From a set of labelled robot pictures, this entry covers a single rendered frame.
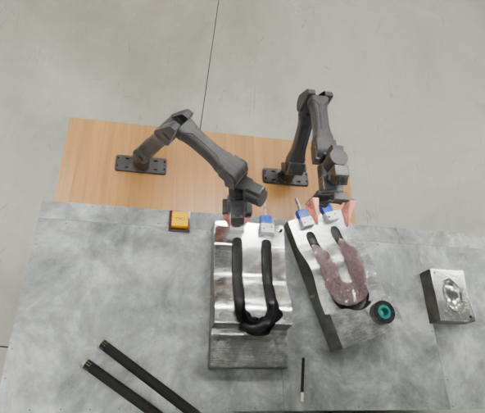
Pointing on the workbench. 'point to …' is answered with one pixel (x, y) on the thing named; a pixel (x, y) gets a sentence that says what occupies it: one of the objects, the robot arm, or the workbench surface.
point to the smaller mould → (446, 297)
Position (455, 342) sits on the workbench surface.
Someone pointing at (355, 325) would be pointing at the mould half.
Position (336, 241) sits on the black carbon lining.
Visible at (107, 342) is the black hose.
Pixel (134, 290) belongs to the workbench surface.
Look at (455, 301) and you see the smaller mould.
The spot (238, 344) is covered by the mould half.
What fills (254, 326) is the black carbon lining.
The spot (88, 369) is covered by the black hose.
